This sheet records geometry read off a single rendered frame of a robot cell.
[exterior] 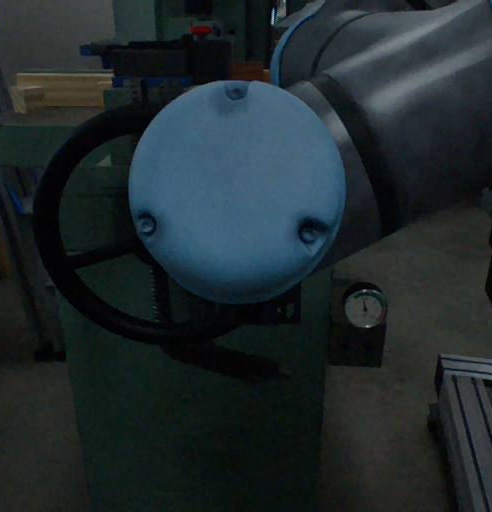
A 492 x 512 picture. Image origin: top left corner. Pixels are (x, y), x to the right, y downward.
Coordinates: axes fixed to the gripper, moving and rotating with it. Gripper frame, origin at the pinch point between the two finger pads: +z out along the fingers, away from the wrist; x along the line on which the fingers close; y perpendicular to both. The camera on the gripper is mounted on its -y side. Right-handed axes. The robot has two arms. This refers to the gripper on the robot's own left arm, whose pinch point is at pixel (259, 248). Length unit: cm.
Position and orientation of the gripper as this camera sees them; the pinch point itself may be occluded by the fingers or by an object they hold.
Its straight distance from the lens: 52.1
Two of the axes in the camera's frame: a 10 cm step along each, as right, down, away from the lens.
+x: 10.0, 0.2, -0.6
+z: 0.6, 1.0, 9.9
